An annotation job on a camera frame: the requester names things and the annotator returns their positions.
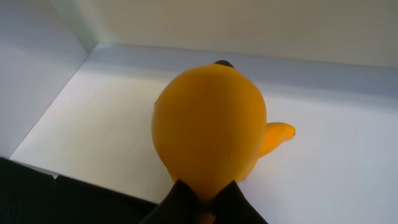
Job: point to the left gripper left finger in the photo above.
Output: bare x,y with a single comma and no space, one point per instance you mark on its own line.
177,205

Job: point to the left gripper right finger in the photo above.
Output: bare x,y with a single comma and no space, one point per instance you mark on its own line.
236,208

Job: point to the yellow rubber duck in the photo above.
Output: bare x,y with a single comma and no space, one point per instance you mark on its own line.
208,124

